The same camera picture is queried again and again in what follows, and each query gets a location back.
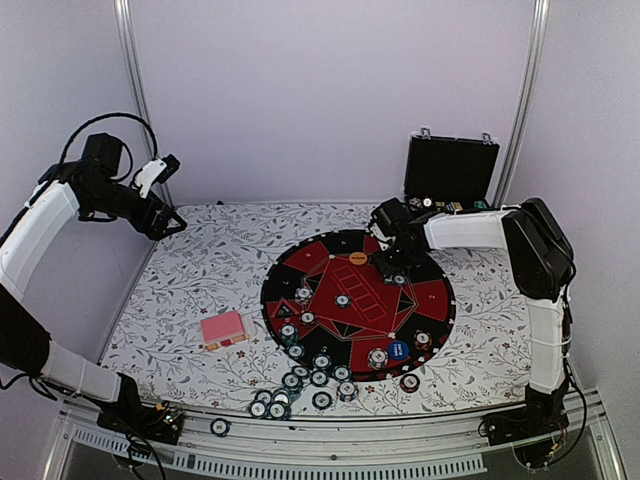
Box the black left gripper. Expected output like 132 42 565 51
85 178 188 240

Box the orange big blind button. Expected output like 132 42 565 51
348 251 368 266

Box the brown chip stack seat three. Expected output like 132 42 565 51
414 330 433 351

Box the blue small blind button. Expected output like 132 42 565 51
387 340 410 361

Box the blue chip stack seat seven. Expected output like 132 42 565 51
294 287 313 304

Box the blue chip stack seat four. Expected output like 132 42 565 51
367 348 389 371

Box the brown 100 poker chip stack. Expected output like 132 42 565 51
399 373 420 393

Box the green chip stack seat six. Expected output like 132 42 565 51
279 324 299 345

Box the green chip mat edge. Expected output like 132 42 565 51
310 370 329 387

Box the green chip table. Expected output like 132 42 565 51
282 372 303 393
291 365 310 379

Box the green chip front cluster top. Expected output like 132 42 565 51
273 389 292 405

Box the green chip cluster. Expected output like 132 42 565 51
273 389 292 405
268 401 291 420

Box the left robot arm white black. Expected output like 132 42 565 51
1 133 186 434

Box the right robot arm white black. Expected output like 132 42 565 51
367 198 577 438

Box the round red black poker mat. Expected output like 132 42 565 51
260 229 456 382

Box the black poker chip case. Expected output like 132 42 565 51
403 128 500 207

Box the red playing card deck box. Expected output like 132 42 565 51
200 310 251 351

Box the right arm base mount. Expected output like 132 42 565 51
477 404 569 470

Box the left aluminium frame post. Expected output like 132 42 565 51
113 0 176 214

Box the aluminium frame post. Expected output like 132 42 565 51
113 0 176 214
493 0 551 206

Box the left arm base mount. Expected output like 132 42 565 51
92 400 184 445

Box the right aluminium frame post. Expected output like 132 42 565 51
493 0 551 206

